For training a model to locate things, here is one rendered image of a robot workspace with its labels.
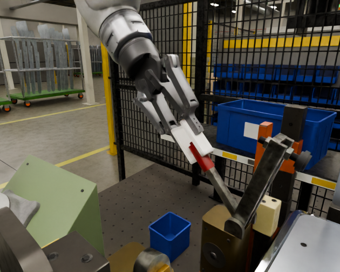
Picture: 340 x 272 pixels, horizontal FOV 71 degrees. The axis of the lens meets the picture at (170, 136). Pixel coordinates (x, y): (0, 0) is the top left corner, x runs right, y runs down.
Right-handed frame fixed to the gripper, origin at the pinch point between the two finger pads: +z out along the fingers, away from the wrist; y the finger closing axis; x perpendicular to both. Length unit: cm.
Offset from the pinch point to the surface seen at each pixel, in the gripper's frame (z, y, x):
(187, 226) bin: 17.6, -37.3, 19.5
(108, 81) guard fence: -154, -187, 147
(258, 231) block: 19.9, -3.3, 6.1
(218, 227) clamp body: 14.3, -2.8, -2.8
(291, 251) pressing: 24.4, 0.5, 5.9
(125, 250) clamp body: 9.0, -5.6, -16.9
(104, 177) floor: -48, -222, 98
